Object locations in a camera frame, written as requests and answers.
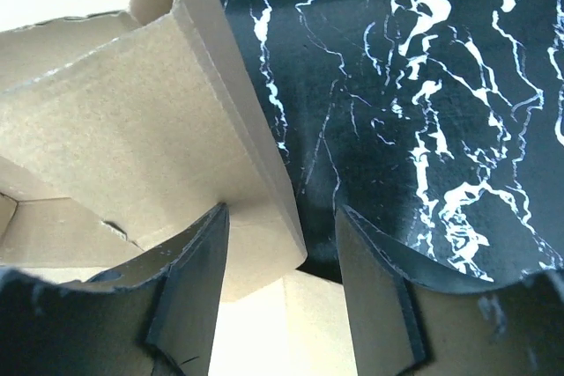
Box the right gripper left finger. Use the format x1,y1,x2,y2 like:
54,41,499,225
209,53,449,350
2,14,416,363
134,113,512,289
1,203,229,375

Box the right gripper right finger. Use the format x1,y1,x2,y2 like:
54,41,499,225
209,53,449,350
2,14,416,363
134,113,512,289
335,206,563,375

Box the brown cardboard box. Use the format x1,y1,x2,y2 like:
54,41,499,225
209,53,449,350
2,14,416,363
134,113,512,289
1,0,356,375

